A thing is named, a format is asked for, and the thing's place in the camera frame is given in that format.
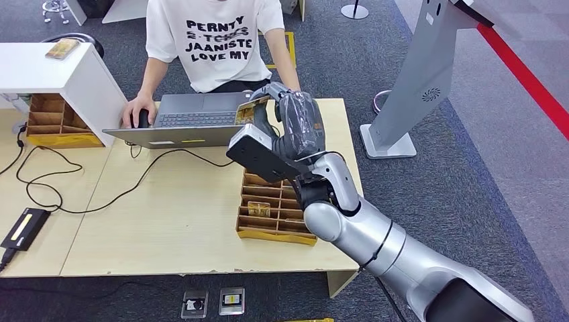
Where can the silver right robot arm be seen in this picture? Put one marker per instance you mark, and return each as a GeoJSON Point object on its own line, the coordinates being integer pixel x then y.
{"type": "Point", "coordinates": [378, 240]}

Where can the gold card stack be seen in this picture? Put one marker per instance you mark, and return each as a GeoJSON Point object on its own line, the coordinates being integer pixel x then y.
{"type": "Point", "coordinates": [63, 49]}

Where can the yellow floor tape line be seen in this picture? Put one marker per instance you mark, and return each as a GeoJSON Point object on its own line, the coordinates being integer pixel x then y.
{"type": "Point", "coordinates": [311, 320]}

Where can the black adapter yellow label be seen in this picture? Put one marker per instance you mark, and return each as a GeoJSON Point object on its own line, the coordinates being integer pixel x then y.
{"type": "Point", "coordinates": [24, 229]}

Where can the chrome chair base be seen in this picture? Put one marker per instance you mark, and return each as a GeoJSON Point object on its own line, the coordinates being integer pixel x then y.
{"type": "Point", "coordinates": [56, 6]}

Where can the light wood table leg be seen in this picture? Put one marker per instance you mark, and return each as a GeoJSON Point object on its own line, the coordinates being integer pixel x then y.
{"type": "Point", "coordinates": [340, 282]}

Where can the white cabinet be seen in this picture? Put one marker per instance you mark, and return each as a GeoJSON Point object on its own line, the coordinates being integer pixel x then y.
{"type": "Point", "coordinates": [124, 13]}

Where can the cardboard card organizer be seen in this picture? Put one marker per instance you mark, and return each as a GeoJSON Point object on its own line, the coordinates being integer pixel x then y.
{"type": "Point", "coordinates": [49, 117]}
{"type": "Point", "coordinates": [266, 222]}

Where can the floor socket plate yellow label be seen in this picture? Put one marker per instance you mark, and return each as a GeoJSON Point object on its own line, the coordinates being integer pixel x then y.
{"type": "Point", "coordinates": [231, 301]}

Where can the black computer mouse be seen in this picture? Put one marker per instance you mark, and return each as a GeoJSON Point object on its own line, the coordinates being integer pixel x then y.
{"type": "Point", "coordinates": [143, 119]}

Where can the beige board stand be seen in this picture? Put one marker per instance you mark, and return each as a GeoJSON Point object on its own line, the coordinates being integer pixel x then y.
{"type": "Point", "coordinates": [302, 13]}

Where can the red barrier belt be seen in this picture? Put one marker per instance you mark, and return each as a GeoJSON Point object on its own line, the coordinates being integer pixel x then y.
{"type": "Point", "coordinates": [524, 78]}

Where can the black round stool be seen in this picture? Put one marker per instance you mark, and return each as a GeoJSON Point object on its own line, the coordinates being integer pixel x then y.
{"type": "Point", "coordinates": [91, 44]}

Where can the gold ID card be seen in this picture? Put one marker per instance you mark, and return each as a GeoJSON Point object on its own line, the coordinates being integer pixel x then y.
{"type": "Point", "coordinates": [246, 113]}

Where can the grey kiosk stand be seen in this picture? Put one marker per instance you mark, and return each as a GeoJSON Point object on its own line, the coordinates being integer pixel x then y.
{"type": "Point", "coordinates": [418, 75]}

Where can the person's right forearm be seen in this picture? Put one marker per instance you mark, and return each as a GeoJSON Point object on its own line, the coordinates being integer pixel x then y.
{"type": "Point", "coordinates": [153, 78]}

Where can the grey stanchion base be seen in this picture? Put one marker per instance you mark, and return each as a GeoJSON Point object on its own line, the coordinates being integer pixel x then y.
{"type": "Point", "coordinates": [354, 12]}

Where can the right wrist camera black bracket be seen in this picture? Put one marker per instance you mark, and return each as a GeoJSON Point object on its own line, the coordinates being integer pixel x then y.
{"type": "Point", "coordinates": [258, 160]}

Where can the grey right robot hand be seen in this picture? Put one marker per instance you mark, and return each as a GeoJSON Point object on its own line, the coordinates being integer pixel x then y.
{"type": "Point", "coordinates": [302, 120]}

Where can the person's right hand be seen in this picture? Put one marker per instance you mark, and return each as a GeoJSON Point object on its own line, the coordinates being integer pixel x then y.
{"type": "Point", "coordinates": [135, 106]}

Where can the white desk shelf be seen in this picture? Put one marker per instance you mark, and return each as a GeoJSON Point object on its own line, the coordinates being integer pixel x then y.
{"type": "Point", "coordinates": [44, 66]}

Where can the grey laptop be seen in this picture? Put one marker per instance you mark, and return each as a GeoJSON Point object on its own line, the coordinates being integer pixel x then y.
{"type": "Point", "coordinates": [178, 135]}

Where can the steel floor socket plate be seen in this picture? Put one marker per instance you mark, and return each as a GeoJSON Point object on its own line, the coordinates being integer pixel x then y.
{"type": "Point", "coordinates": [194, 304]}

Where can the person's left forearm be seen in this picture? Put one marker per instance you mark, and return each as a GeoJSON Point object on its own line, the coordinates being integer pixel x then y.
{"type": "Point", "coordinates": [284, 62]}

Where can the gold room key card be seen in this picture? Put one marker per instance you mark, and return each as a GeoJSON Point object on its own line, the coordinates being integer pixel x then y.
{"type": "Point", "coordinates": [258, 209]}

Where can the person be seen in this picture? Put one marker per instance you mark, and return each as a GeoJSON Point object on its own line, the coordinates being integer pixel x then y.
{"type": "Point", "coordinates": [218, 66]}

